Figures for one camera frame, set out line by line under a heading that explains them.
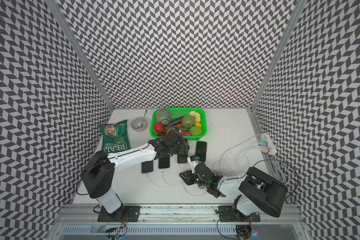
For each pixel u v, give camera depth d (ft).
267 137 3.27
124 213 2.20
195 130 3.11
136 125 3.45
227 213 2.42
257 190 1.46
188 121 3.33
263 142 3.21
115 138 3.22
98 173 1.50
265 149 3.14
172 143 2.20
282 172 2.85
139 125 3.45
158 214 2.47
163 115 3.24
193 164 2.54
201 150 3.27
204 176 2.11
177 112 3.36
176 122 3.38
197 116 3.47
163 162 2.93
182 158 2.65
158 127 3.14
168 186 2.71
